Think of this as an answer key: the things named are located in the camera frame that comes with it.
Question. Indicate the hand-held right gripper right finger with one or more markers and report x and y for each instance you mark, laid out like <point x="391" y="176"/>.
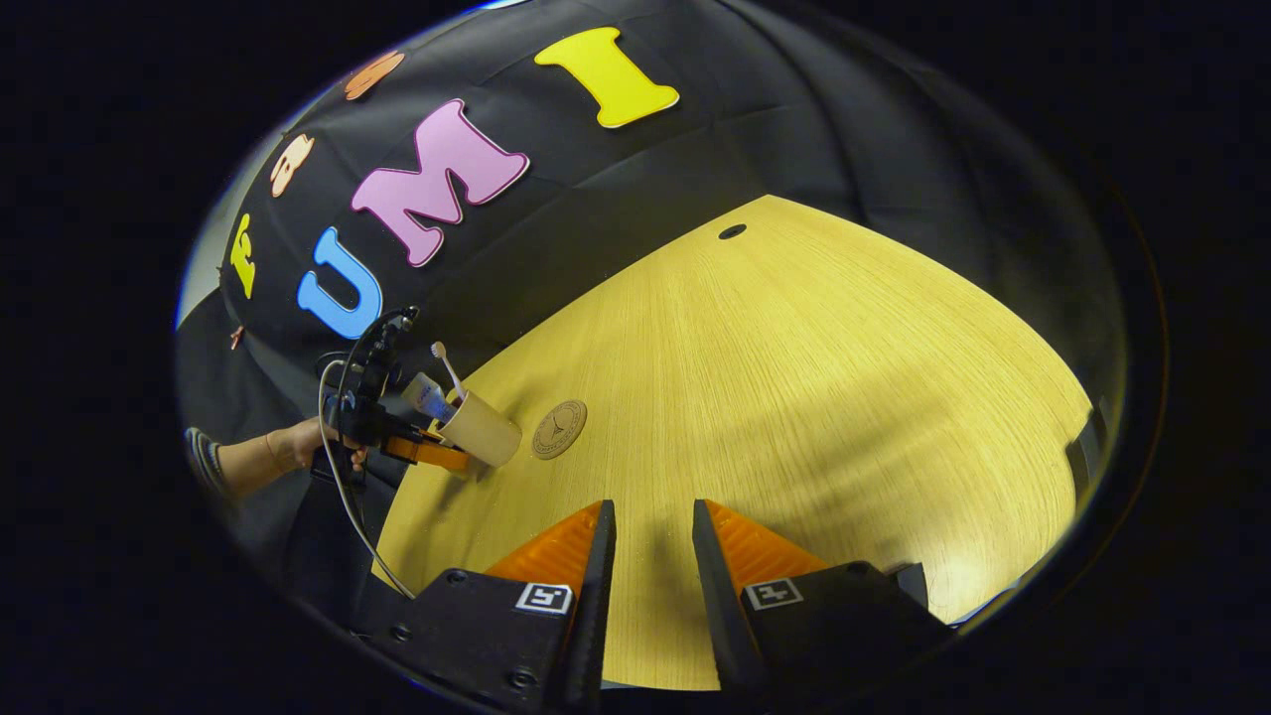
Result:
<point x="720" y="606"/>

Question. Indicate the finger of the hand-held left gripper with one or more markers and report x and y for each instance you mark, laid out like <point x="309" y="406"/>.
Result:
<point x="427" y="452"/>

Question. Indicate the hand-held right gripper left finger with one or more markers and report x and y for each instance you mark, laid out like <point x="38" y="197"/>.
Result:
<point x="594" y="616"/>

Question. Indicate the white toothpaste tube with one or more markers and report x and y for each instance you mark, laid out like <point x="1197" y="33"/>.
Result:
<point x="427" y="397"/>

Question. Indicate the beige cup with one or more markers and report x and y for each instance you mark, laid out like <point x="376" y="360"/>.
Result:
<point x="485" y="432"/>

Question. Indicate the white toothbrush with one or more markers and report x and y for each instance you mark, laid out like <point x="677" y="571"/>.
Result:
<point x="449" y="369"/>

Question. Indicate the round brown coaster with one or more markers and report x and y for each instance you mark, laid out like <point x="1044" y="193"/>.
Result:
<point x="559" y="429"/>

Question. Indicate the black backdrop cloth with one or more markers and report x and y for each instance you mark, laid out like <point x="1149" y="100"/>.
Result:
<point x="794" y="119"/>

